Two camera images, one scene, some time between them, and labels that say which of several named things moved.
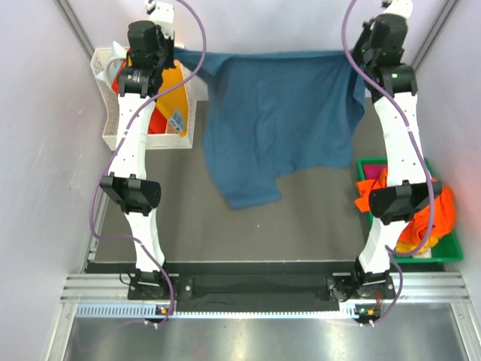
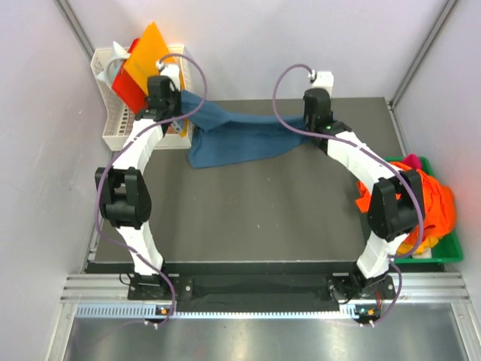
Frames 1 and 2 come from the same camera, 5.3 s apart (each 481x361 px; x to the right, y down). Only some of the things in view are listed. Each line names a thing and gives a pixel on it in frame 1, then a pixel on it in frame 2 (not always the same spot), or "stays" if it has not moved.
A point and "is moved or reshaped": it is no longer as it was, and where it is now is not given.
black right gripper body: (361, 51) -> (308, 125)
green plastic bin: (449, 250) stays
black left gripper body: (161, 57) -> (173, 103)
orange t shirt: (443, 211) stays
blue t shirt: (267, 115) is moved or reshaped
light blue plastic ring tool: (113, 65) stays
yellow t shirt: (403, 247) stays
